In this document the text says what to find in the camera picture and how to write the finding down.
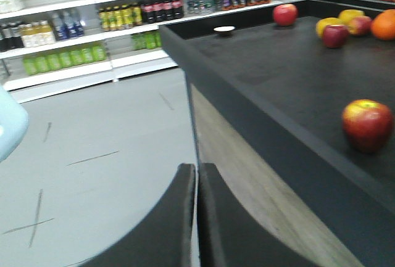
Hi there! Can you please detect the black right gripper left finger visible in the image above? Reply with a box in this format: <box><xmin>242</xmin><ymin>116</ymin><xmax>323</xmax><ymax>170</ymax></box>
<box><xmin>83</xmin><ymin>163</ymin><xmax>196</xmax><ymax>266</ymax></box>

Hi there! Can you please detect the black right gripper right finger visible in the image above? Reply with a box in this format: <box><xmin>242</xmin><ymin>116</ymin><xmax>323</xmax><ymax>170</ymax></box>
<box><xmin>197</xmin><ymin>163</ymin><xmax>316</xmax><ymax>266</ymax></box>

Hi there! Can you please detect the light blue plastic basket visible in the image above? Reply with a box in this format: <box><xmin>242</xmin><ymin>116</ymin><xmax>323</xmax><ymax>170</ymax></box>
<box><xmin>1</xmin><ymin>86</ymin><xmax>29</xmax><ymax>161</ymax></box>

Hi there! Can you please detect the black wooden display stand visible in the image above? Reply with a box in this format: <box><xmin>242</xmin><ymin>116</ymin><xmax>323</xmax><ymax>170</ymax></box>
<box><xmin>160</xmin><ymin>0</ymin><xmax>394</xmax><ymax>266</ymax></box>

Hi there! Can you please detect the red apple front left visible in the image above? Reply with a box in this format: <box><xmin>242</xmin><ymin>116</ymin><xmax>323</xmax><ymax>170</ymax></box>
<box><xmin>342</xmin><ymin>99</ymin><xmax>394</xmax><ymax>154</ymax></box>

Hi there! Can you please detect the dark red small apple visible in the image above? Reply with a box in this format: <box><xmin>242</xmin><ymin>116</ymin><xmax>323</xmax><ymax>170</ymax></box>
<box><xmin>322</xmin><ymin>25</ymin><xmax>349</xmax><ymax>49</ymax></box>

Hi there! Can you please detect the red apple far left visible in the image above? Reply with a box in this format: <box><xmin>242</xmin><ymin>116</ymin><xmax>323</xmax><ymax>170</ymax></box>
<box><xmin>272</xmin><ymin>4</ymin><xmax>298</xmax><ymax>27</ymax></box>

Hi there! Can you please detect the yellow apple front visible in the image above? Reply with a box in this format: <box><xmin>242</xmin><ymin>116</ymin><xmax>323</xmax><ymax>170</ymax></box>
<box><xmin>315</xmin><ymin>17</ymin><xmax>342</xmax><ymax>38</ymax></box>

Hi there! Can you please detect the yellow apple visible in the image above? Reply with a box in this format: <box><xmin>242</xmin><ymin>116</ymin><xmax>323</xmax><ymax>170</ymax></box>
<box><xmin>315</xmin><ymin>17</ymin><xmax>342</xmax><ymax>38</ymax></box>
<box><xmin>338</xmin><ymin>9</ymin><xmax>365</xmax><ymax>25</ymax></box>

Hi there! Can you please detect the white store shelf unit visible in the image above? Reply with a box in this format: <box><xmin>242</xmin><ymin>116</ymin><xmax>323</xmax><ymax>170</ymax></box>
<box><xmin>1</xmin><ymin>0</ymin><xmax>282</xmax><ymax>102</ymax></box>

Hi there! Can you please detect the pink small apple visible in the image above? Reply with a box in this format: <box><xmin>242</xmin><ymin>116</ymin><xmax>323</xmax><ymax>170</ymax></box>
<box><xmin>348</xmin><ymin>15</ymin><xmax>372</xmax><ymax>36</ymax></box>

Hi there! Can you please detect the yellow apple back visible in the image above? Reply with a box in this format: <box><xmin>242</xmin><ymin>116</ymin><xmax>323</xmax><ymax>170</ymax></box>
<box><xmin>338</xmin><ymin>9</ymin><xmax>365</xmax><ymax>25</ymax></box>

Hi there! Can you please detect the orange middle left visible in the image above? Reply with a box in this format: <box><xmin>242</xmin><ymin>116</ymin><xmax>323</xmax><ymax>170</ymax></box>
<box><xmin>370</xmin><ymin>9</ymin><xmax>394</xmax><ymax>41</ymax></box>

